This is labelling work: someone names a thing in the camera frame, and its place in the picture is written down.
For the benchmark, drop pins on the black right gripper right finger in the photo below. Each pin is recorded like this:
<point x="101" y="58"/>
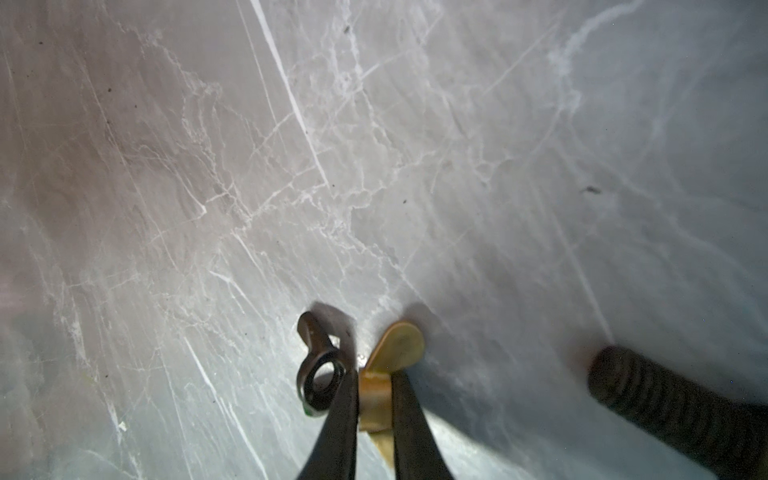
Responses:
<point x="416" y="453"/>

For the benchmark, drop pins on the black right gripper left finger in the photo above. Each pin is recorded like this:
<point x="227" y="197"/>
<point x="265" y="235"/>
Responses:
<point x="334" y="454"/>

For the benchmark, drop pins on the black wing nut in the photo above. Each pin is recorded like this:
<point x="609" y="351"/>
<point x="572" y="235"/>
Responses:
<point x="323" y="368"/>

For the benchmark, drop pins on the gold wing nut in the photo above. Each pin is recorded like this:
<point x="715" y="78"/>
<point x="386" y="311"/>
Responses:
<point x="401" y="346"/>

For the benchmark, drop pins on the black hex bolt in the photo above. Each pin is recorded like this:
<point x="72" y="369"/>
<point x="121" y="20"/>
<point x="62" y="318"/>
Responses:
<point x="726" y="437"/>

